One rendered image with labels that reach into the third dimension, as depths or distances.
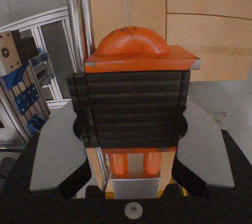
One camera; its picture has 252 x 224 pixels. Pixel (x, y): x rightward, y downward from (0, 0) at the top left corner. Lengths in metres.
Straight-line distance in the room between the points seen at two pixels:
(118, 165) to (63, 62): 1.21
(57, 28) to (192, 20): 0.95
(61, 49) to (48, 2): 0.48
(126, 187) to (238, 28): 1.00
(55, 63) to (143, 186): 1.26
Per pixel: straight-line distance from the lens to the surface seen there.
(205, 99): 1.82
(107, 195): 0.55
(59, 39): 1.30
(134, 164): 0.20
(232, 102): 2.05
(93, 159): 0.74
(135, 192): 0.22
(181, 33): 0.89
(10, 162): 0.80
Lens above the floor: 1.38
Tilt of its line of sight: 60 degrees down
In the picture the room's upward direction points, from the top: 178 degrees counter-clockwise
